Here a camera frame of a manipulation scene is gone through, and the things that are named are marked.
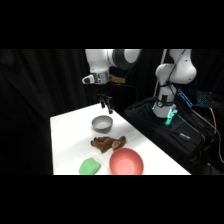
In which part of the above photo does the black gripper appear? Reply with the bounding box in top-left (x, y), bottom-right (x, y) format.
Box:
top-left (94, 81), bottom-right (115, 115)

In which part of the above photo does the grey bowl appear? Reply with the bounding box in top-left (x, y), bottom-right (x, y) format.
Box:
top-left (91, 115), bottom-right (114, 134)

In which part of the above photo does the brown plush toy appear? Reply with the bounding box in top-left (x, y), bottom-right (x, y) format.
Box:
top-left (90, 135), bottom-right (127, 155)

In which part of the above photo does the black robot stand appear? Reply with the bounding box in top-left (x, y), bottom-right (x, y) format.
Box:
top-left (123, 97), bottom-right (224, 176)

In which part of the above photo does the red bowl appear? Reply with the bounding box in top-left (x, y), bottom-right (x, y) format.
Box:
top-left (108, 147), bottom-right (145, 176)

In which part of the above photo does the blue lit panel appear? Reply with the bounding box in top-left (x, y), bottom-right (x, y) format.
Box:
top-left (176, 87), bottom-right (195, 108)

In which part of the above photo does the blue lit keyboard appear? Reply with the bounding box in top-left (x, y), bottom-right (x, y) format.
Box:
top-left (195, 91), bottom-right (218, 108)

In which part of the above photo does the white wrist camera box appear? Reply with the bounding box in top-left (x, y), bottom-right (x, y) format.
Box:
top-left (81, 74), bottom-right (97, 85)

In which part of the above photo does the yellow cable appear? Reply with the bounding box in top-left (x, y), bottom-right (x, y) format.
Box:
top-left (207, 106), bottom-right (224, 165)

